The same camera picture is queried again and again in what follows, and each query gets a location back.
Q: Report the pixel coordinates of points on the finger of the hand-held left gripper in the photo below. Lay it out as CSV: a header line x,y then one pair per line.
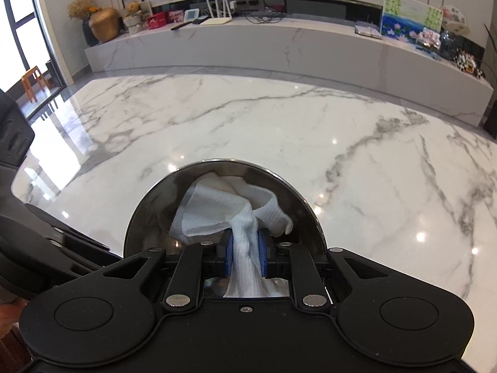
x,y
73,235
85,260

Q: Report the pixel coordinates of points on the black white toy figures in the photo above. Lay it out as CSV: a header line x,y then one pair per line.
x,y
468,62

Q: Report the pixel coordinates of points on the white display device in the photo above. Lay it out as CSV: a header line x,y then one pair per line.
x,y
191,14

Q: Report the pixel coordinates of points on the gold round vase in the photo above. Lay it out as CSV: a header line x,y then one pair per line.
x,y
104,25

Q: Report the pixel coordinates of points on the small black box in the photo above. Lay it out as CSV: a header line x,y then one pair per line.
x,y
201,20

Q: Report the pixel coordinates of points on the white marble media console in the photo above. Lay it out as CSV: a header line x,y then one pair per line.
x,y
271,42

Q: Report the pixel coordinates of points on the orange wooden stool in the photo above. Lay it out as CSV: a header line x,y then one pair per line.
x,y
33,74

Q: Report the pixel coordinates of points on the lotus pond painting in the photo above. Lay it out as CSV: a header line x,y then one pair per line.
x,y
403,15

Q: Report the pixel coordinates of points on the decorated paper fan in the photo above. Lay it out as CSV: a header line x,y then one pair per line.
x,y
454,16

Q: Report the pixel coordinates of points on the pink greeting card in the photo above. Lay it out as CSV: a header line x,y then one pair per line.
x,y
175,16

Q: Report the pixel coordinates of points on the dark glass jar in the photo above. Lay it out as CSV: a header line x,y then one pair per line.
x,y
454,46

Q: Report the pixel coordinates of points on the white paper towel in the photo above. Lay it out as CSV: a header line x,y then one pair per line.
x,y
217,209

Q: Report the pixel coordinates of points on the blue steel bowl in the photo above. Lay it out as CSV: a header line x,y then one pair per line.
x,y
155,209

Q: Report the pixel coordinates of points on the black framed glass door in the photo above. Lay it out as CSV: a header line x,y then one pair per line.
x,y
23,7

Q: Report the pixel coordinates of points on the dark glass niche panel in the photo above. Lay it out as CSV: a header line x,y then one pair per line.
x,y
330,6

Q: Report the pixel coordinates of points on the dried yellow flower bunch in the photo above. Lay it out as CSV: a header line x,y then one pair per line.
x,y
83,6

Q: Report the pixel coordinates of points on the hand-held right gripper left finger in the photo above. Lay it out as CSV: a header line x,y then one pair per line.
x,y
227,254

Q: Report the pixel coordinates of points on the red gift box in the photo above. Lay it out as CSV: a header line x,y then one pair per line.
x,y
157,21

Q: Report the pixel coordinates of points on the dark blue vase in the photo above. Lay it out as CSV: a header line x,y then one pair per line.
x,y
88,33

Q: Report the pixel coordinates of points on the person's left hand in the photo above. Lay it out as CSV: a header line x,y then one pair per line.
x,y
9,314

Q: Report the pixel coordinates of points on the white router with antennas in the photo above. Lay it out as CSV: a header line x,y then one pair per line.
x,y
215,21

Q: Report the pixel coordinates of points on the brown teddy bear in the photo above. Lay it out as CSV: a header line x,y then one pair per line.
x,y
136,17

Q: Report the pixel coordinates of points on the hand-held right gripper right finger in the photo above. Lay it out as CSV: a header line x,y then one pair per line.
x,y
266,256

